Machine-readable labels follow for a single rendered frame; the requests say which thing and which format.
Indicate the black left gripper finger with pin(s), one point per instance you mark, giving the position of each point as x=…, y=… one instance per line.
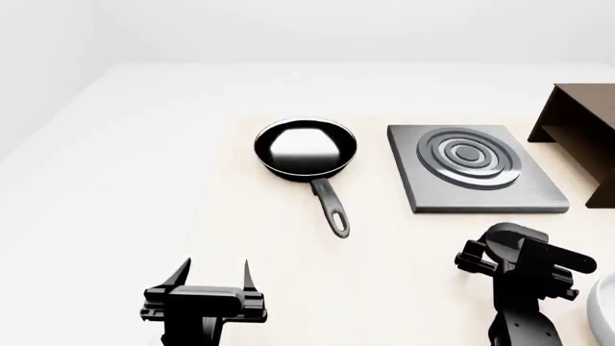
x=248, y=279
x=181, y=277

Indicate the grey single-burner stove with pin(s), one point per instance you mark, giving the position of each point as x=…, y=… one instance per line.
x=461, y=169

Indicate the white round bowl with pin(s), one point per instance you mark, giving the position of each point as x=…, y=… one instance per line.
x=604, y=313

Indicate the black frying pan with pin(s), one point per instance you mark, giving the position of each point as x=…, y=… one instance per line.
x=307, y=147

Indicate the dark brown wooden shelf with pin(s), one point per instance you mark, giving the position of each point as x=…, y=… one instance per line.
x=576, y=122

